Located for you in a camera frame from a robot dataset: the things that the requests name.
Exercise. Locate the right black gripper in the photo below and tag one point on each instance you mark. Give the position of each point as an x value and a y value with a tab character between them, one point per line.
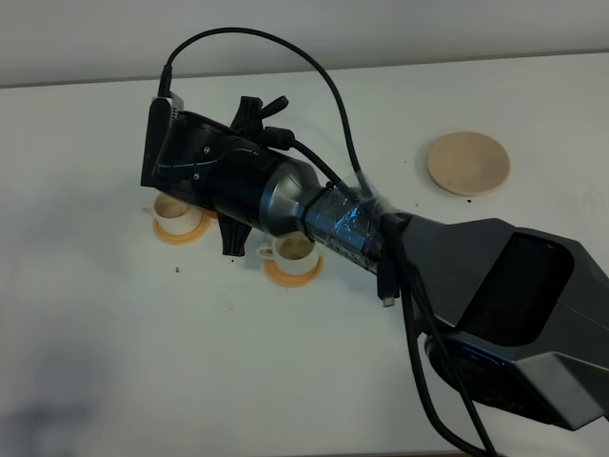
205	163

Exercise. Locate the brown clay teapot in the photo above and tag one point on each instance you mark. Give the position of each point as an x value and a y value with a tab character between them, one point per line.
210	214

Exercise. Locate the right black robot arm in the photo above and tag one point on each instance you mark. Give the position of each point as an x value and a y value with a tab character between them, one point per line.
522	313

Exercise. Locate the beige round teapot coaster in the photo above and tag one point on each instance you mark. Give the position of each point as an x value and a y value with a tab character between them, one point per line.
468	163

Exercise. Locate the left orange saucer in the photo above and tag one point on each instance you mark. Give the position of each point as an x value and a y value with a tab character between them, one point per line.
182	239

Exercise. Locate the orange saucer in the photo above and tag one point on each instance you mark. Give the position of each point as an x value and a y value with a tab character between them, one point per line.
182	239
279	278

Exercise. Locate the left white teacup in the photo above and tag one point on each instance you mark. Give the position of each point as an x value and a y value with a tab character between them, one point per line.
173	216

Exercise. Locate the white teacup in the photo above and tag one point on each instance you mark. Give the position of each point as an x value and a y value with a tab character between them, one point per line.
173	216
293	254

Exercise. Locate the right white teacup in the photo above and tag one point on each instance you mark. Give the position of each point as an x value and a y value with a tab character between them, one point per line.
293	254

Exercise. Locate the right orange saucer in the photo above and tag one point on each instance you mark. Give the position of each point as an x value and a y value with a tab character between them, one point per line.
279	278

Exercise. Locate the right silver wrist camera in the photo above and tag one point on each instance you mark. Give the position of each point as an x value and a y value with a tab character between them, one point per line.
168	106

